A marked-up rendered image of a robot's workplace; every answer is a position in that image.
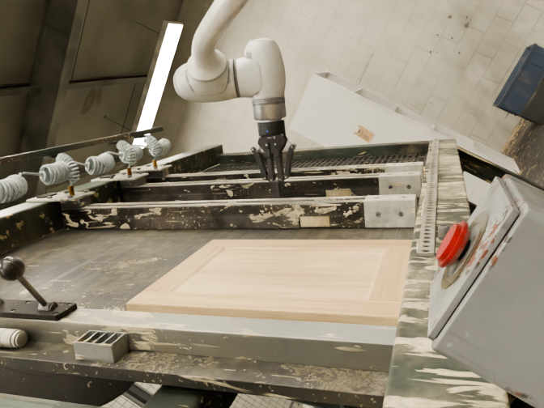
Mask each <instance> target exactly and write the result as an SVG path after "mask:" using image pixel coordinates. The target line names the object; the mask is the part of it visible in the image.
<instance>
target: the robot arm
mask: <svg viewBox="0 0 544 408"><path fill-rule="evenodd" d="M247 2H248V0H214V2H213V4H212V5H211V7H210V9H209V10H208V11H207V13H206V15H205V17H204V18H203V20H202V22H201V23H200V25H199V26H198V29H197V31H196V32H195V35H194V37H193V43H192V56H191V57H190V58H189V60H188V62H187V63H185V64H184V65H182V66H180V67H179V68H178V69H177V70H176V73H175V74H174V77H173V83H174V87H175V89H176V92H177V94H178V95H179V96H181V97H182V98H183V99H184V100H188V101H192V102H198V103H210V102H219V101H225V100H231V99H235V98H252V105H253V117H254V120H255V121H259V122H257V130H258V136H259V139H258V141H257V145H256V146H255V147H252V148H251V152H252V153H253V154H254V155H255V157H256V160H257V164H258V167H259V169H260V172H261V175H262V178H263V180H264V181H269V182H270V191H271V193H274V198H283V193H284V192H285V184H284V181H285V180H286V179H288V178H289V177H290V176H291V166H292V160H293V153H294V150H295V148H296V144H295V143H294V144H293V143H291V142H289V141H288V138H287V136H286V130H285V121H284V120H283V119H282V118H284V117H286V116H287V112H286V103H285V101H286V100H285V88H286V72H285V66H284V63H283V58H282V54H281V51H280V48H279V46H278V44H277V43H276V41H275V40H273V39H270V38H259V39H254V40H250V41H249V42H248V44H247V46H246V48H245V50H244V57H241V58H237V59H227V58H226V57H225V56H224V55H223V54H222V53H221V52H220V51H218V50H217V49H215V45H216V43H217V41H218V40H219V38H220V37H221V36H222V35H223V33H224V32H225V31H226V29H227V28H228V26H229V25H230V24H231V23H232V21H233V20H234V18H235V17H236V16H237V15H238V14H239V13H240V11H241V10H242V8H243V7H244V6H245V4H246V3H247ZM286 145H287V149H288V151H287V159H286V165H285V172H284V171H283V149H284V148H285V146H286ZM261 149H262V150H263V151H264V152H265V153H266V158H267V166H268V171H267V168H266V164H265V161H264V159H263V157H262V154H261ZM274 157H275V159H276V167H277V174H278V179H277V178H275V170H274ZM276 179H277V180H276Z"/></svg>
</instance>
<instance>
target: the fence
mask: <svg viewBox="0 0 544 408"><path fill-rule="evenodd" d="M0 328H3V329H20V330H23V331H25V332H26V333H27V335H28V341H36V342H53V343H63V344H72V345H73V342H74V341H76V340H77V339H79V338H80V337H82V336H83V335H84V334H85V333H86V332H88V330H99V331H110V332H121V333H126V334H127V338H128V342H129V346H130V350H138V351H156V352H165V353H175V354H184V355H202V356H211V357H221V358H230V359H248V360H258V361H267V362H277V363H295V364H304V365H314V366H323V367H333V368H350V369H360V370H369V371H379V372H389V367H390V363H391V358H392V353H393V344H394V339H395V335H396V330H397V326H385V325H357V324H343V323H329V322H314V321H286V320H272V319H257V318H243V317H215V316H201V315H186V314H172V313H157V312H130V311H116V310H101V309H87V308H76V309H75V310H74V311H73V312H71V313H69V314H68V315H66V316H65V317H63V318H62V319H60V320H59V321H45V320H33V319H20V318H9V317H0Z"/></svg>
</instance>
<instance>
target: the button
mask: <svg viewBox="0 0 544 408"><path fill-rule="evenodd" d="M468 226H469V224H468V223H467V222H466V221H462V222H460V223H459V224H458V223H455V224H453V225H452V227H451V228H450V229H449V231H448V233H447V234H446V236H445V238H444V239H443V241H442V243H441V245H440V247H439V249H438V251H437V254H436V259H437V260H439V261H438V266H439V267H441V268H444V267H445V266H446V265H448V266H451V265H452V264H453V263H454V262H455V261H456V260H458V261H460V260H461V259H462V258H463V257H464V255H465V253H466V251H467V249H468V248H469V246H470V240H469V237H470V229H468Z"/></svg>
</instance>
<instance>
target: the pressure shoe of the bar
mask: <svg viewBox="0 0 544 408"><path fill-rule="evenodd" d="M300 224H301V227H330V226H331V224H330V216H304V217H300Z"/></svg>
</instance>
